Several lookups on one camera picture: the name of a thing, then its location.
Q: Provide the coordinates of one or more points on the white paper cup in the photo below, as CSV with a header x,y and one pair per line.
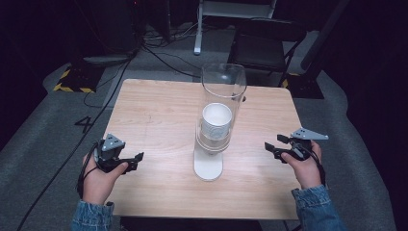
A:
x,y
216,120

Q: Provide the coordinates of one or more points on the white metal stand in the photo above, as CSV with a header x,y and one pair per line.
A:
x,y
198,32

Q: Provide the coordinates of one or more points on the yellow black striped floor base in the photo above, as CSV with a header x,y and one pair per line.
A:
x,y
78,80
304,86

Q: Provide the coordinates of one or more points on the person's right hand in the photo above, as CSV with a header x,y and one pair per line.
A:
x,y
308,171

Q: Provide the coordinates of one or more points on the clear tube cup dispenser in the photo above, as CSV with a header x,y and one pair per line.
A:
x,y
208,166

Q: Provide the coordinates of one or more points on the black folding chair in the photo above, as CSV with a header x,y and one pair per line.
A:
x,y
260,48

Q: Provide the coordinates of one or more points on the dark slanted pole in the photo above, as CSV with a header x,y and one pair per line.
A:
x,y
324,35

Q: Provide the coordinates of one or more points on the person's left hand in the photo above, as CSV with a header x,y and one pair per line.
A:
x,y
97,186

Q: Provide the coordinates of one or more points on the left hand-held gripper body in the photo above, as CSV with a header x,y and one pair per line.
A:
x,y
107,155

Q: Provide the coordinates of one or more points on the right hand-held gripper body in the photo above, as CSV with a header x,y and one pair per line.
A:
x,y
301,146

